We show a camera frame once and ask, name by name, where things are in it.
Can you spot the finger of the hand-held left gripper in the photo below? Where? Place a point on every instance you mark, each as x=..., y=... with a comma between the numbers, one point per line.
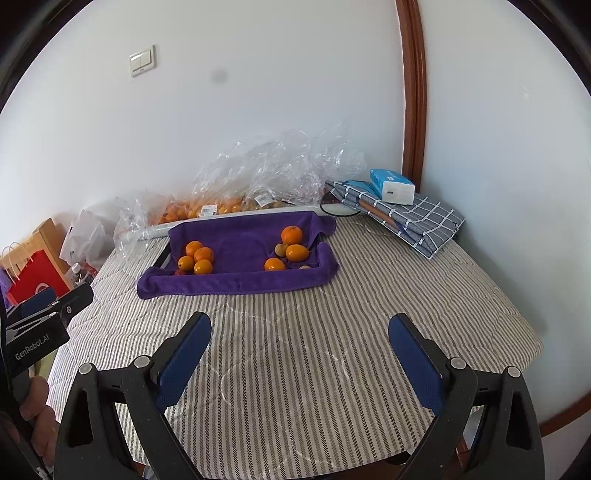
x=74, y=304
x=37, y=302

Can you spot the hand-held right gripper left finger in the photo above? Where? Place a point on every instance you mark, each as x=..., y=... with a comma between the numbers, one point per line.
x=184, y=364

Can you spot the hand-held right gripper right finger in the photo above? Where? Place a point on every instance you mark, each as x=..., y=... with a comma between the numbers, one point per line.
x=418, y=364

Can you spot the small orange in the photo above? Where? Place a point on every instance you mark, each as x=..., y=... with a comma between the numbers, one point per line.
x=204, y=254
x=203, y=267
x=194, y=247
x=186, y=263

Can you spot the medium orange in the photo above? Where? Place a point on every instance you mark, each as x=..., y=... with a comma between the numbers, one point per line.
x=274, y=265

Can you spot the oval orange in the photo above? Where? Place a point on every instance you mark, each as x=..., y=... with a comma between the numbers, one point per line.
x=297, y=252

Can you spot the large orange with green stem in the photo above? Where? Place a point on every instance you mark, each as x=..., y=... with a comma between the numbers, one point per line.
x=292, y=234

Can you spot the clear bag of brown fruits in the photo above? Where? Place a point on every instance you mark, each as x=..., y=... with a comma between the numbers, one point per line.
x=270, y=201

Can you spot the person's left hand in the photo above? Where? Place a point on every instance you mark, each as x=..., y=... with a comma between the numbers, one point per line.
x=40, y=415

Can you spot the red paper bag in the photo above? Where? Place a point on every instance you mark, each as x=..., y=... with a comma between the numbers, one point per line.
x=34, y=277

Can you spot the brown paper bag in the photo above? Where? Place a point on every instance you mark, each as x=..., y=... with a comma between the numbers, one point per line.
x=14, y=263
x=46, y=233

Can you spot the white plastic bag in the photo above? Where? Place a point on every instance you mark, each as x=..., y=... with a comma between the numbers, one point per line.
x=85, y=235

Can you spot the long white board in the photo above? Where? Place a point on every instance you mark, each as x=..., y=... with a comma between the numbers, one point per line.
x=157, y=229

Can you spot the clear bag of oranges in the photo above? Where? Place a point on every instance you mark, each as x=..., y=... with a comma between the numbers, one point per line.
x=173, y=213
x=226, y=205

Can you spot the purple towel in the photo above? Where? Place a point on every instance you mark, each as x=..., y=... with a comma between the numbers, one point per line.
x=240, y=240

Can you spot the folded grey plaid cloth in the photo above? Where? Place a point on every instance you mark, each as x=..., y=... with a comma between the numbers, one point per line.
x=425, y=221

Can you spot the wooden baseboard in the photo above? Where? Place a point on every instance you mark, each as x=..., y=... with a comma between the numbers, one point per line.
x=568, y=419

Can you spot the blue and white tissue pack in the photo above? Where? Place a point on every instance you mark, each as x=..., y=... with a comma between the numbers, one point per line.
x=392, y=184

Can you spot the white light switch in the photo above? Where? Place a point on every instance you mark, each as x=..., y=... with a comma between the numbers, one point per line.
x=142, y=60

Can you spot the wooden door frame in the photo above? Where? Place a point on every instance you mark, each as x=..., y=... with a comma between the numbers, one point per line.
x=413, y=92

